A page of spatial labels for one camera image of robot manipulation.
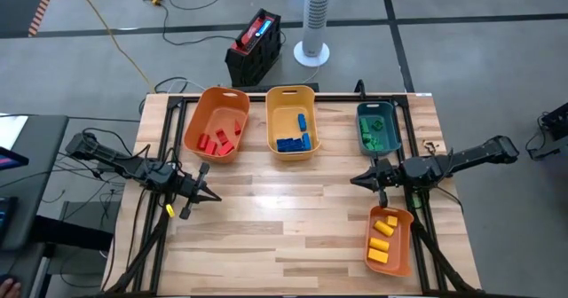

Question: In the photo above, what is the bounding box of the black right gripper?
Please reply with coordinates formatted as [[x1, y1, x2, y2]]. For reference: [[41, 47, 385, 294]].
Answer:
[[350, 158, 404, 208]]

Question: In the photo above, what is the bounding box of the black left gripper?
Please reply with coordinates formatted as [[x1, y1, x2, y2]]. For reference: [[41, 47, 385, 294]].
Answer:
[[170, 163, 223, 219]]

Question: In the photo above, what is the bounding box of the large orange plastic bin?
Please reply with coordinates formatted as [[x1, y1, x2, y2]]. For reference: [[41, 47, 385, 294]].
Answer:
[[183, 86, 251, 164]]

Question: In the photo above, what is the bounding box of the yellow plastic bin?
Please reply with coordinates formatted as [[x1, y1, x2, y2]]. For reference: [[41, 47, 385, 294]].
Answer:
[[264, 84, 321, 162]]

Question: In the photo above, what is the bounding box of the teal plastic bin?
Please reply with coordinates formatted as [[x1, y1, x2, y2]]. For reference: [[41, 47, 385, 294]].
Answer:
[[356, 100, 403, 157]]

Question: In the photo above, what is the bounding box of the small orange plastic bin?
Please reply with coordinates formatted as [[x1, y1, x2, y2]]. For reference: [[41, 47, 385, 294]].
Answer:
[[363, 205, 415, 278]]

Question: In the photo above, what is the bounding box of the black and red battery box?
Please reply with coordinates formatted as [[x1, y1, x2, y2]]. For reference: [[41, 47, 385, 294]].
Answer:
[[224, 8, 283, 88]]

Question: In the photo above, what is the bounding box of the red power unit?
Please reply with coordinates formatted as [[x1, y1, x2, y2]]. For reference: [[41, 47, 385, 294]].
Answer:
[[230, 15, 276, 55]]

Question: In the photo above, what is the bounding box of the black desk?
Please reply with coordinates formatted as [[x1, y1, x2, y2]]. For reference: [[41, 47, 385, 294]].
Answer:
[[0, 114, 70, 251]]

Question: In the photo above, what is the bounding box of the white tower fan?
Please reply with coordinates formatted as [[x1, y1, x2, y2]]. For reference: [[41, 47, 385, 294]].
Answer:
[[293, 0, 332, 68]]

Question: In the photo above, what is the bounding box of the tablet screen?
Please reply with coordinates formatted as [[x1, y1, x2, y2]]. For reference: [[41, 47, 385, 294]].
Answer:
[[0, 145, 30, 171]]

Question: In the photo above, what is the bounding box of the black screen device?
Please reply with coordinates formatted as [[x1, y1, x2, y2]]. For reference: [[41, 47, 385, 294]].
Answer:
[[0, 195, 19, 241]]

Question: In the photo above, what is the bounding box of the white paper sheet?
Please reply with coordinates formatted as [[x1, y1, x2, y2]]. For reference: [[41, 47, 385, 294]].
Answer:
[[0, 114, 28, 151]]

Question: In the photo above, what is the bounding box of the person's hand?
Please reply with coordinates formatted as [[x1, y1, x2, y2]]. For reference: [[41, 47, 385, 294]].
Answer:
[[0, 278, 22, 298]]

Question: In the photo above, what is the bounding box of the hazard striped floor mat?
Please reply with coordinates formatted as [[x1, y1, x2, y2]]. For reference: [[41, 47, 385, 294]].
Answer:
[[0, 0, 63, 38]]

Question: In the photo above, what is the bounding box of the black floor cable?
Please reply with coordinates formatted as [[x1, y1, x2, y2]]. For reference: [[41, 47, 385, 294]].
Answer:
[[160, 0, 239, 47]]

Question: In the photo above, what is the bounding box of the yellow extension cable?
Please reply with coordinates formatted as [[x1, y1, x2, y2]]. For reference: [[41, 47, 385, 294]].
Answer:
[[69, 0, 157, 94]]

